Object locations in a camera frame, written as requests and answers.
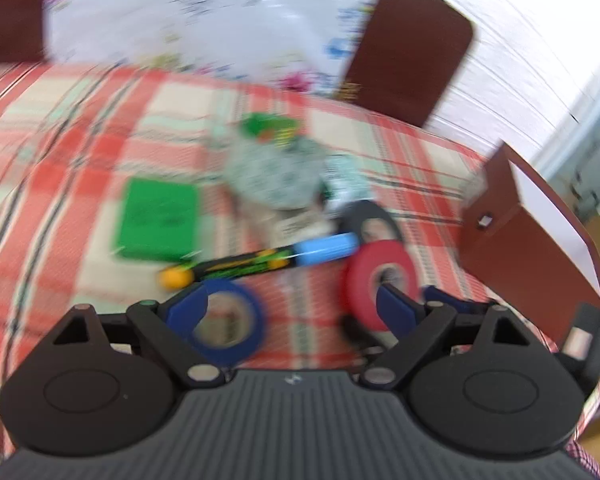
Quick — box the red tape roll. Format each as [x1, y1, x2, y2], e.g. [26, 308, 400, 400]
[340, 240, 422, 334]

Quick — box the black tape roll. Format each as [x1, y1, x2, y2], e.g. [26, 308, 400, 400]
[336, 200, 404, 252]

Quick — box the floral plastic sheet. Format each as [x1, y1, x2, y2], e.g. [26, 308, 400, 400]
[44, 0, 392, 97]

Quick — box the clear patterned tape roll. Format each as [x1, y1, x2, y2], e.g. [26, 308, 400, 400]
[225, 135, 332, 212]

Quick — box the brown cardboard box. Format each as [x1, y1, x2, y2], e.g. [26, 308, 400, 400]
[459, 141, 600, 357]

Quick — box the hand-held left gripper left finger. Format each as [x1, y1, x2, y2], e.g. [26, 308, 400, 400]
[52, 282, 226, 389]

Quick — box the red plaid blanket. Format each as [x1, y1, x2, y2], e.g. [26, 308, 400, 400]
[0, 62, 600, 467]

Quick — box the silver green sachet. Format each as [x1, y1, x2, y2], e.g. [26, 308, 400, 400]
[322, 155, 372, 206]

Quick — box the marker pen with blue cap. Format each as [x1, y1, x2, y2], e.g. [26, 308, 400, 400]
[158, 232, 361, 292]

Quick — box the small green printed box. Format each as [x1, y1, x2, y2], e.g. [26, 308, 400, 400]
[240, 114, 302, 147]

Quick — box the brown wooden headboard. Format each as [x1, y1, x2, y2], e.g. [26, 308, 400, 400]
[0, 0, 476, 129]

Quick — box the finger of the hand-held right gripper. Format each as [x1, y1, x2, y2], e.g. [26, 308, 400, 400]
[422, 285, 492, 314]

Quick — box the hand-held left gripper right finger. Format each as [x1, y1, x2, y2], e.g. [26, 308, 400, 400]
[360, 282, 536, 389]

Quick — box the blue tape roll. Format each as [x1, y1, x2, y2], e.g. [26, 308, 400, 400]
[167, 280, 269, 367]

